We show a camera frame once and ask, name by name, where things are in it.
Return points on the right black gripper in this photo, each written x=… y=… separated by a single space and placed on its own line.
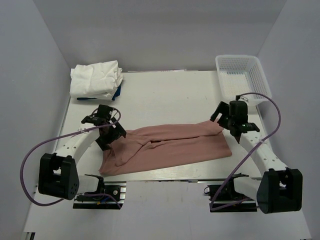
x=223 y=108

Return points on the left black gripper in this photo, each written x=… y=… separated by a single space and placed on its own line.
x=118 y=131

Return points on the pink printed t-shirt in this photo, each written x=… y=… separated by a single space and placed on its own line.
x=164 y=146

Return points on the white t-shirt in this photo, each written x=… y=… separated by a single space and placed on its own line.
x=99 y=80

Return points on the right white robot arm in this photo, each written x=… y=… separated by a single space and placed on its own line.
x=280 y=188

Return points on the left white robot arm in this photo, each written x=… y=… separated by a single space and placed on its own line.
x=58 y=174

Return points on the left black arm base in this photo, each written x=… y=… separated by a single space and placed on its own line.
x=109 y=197

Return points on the white plastic mesh basket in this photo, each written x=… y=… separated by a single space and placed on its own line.
x=240 y=74

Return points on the blue folded t-shirt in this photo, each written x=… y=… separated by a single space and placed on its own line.
x=116 y=94

